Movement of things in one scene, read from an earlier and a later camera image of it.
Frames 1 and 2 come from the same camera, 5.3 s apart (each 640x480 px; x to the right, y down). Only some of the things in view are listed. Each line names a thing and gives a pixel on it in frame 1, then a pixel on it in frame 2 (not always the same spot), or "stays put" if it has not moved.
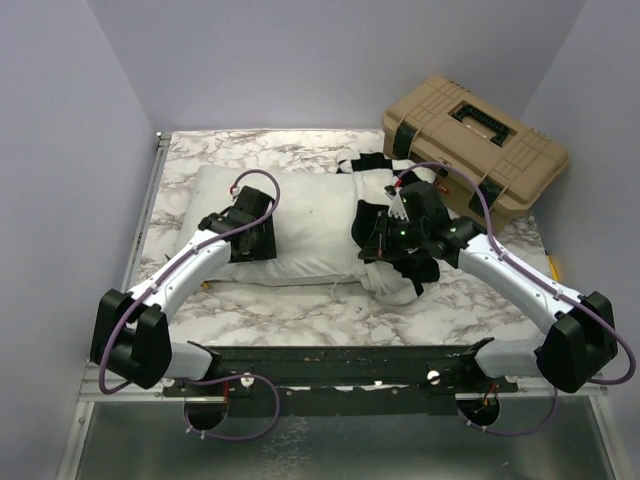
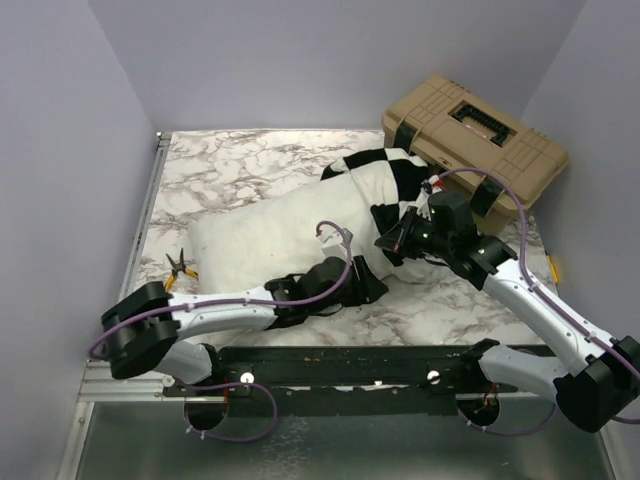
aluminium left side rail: [160, 156] stays put
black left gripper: [267, 247] → [366, 286]
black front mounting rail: [342, 381] stays put
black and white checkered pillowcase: [400, 279] → [389, 180]
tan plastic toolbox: [490, 163] stays put
